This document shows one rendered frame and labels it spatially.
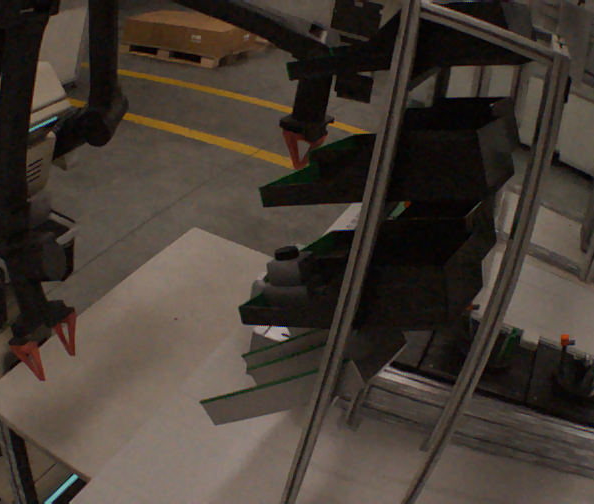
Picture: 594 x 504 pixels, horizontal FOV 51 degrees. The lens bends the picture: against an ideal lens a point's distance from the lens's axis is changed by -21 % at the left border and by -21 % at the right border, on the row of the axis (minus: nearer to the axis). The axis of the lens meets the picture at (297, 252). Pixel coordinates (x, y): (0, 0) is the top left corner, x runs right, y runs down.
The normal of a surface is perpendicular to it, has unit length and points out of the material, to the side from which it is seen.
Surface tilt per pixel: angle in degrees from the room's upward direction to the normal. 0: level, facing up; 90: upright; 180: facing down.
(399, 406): 90
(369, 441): 0
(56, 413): 0
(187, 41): 90
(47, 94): 42
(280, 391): 90
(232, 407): 90
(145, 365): 0
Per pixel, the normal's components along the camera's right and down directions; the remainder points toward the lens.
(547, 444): -0.36, 0.38
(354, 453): 0.18, -0.87
